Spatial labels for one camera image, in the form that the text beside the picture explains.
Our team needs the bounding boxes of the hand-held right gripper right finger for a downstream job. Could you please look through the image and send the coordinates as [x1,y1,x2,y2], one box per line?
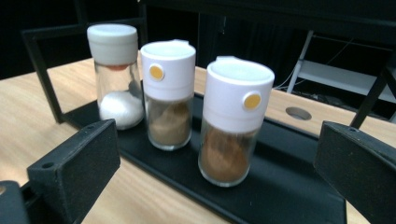
[313,120,396,224]

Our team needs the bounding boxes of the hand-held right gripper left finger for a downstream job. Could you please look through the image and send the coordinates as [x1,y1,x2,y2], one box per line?
[26,119,121,224]

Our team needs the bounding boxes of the black tray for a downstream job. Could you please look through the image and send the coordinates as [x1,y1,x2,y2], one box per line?
[21,0,396,224]

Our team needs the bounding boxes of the glass jar with grey lid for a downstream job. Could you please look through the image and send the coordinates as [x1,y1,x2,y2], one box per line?
[86,22,146,131]

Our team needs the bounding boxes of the brown spice jar white lid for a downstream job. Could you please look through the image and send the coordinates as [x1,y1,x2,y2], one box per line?
[197,55,276,189]
[139,39,197,152]

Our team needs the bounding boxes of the grey metal stand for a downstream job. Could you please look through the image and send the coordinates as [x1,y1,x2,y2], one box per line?
[286,29,396,105]

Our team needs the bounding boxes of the round table cable grommet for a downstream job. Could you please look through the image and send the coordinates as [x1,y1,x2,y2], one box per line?
[285,106,313,121]

